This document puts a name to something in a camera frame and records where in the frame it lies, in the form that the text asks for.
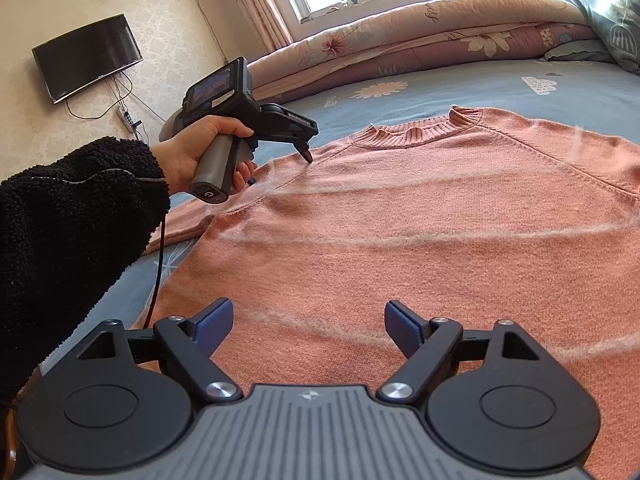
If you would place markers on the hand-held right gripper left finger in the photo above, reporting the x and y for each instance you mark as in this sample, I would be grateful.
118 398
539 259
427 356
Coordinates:
215 323

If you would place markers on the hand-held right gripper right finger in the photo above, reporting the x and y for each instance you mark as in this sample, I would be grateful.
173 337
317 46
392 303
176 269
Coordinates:
402 328

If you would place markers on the orange knit sweater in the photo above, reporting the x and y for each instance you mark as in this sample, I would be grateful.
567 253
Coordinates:
400 220

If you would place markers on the person's left forearm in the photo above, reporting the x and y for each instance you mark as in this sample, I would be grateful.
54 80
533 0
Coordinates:
60 240

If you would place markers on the person's left hand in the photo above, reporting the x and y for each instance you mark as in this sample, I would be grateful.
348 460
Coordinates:
180 160

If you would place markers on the pink striped curtain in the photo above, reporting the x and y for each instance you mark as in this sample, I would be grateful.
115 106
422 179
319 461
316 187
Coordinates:
255 5

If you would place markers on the white power strip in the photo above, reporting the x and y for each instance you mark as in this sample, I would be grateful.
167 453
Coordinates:
125 119

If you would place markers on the pink floral quilt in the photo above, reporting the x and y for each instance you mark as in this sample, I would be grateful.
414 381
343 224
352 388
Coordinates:
400 45

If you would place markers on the black television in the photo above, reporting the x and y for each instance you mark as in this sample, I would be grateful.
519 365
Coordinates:
85 55

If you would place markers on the flat blue pillow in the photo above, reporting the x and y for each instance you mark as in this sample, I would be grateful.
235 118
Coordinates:
575 52

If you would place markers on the blue printed pillow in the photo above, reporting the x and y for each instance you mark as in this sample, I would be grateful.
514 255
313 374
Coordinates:
610 15

